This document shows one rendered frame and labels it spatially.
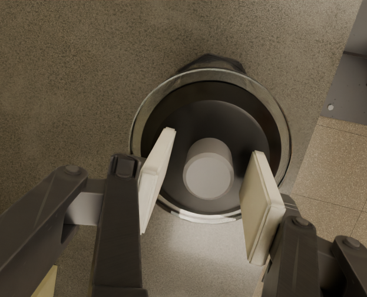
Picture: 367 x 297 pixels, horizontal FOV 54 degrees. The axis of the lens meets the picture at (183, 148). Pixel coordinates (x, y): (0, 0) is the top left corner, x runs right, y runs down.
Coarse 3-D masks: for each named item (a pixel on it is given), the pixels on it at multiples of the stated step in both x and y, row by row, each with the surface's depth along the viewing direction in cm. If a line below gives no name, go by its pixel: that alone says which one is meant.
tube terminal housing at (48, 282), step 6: (54, 270) 54; (48, 276) 53; (54, 276) 55; (42, 282) 51; (48, 282) 53; (54, 282) 56; (42, 288) 50; (48, 288) 53; (36, 294) 49; (42, 294) 51; (48, 294) 54
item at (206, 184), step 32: (192, 96) 21; (224, 96) 21; (160, 128) 22; (192, 128) 22; (224, 128) 21; (256, 128) 21; (192, 160) 19; (224, 160) 19; (160, 192) 24; (192, 192) 20; (224, 192) 20
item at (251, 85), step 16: (192, 64) 41; (208, 64) 34; (224, 64) 35; (176, 80) 22; (192, 80) 22; (208, 80) 22; (224, 80) 22; (240, 80) 22; (160, 96) 23; (256, 96) 22; (272, 96) 22; (144, 112) 23; (272, 112) 22; (288, 128) 23; (128, 144) 24; (288, 144) 23; (288, 160) 23; (176, 208) 25
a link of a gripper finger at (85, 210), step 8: (144, 160) 17; (88, 184) 14; (96, 184) 14; (104, 184) 14; (88, 192) 13; (96, 192) 13; (80, 200) 13; (88, 200) 13; (96, 200) 13; (72, 208) 13; (80, 208) 13; (88, 208) 13; (96, 208) 14; (64, 216) 13; (72, 216) 13; (80, 216) 14; (88, 216) 14; (96, 216) 14; (72, 224) 14; (80, 224) 14; (88, 224) 14; (96, 224) 14
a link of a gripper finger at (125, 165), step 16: (112, 160) 14; (128, 160) 14; (112, 176) 14; (128, 176) 14; (112, 192) 13; (128, 192) 13; (112, 208) 12; (128, 208) 12; (112, 224) 11; (128, 224) 11; (96, 240) 12; (112, 240) 10; (128, 240) 10; (96, 256) 9; (112, 256) 9; (128, 256) 10; (96, 272) 9; (112, 272) 9; (128, 272) 9; (96, 288) 8; (112, 288) 8; (128, 288) 8
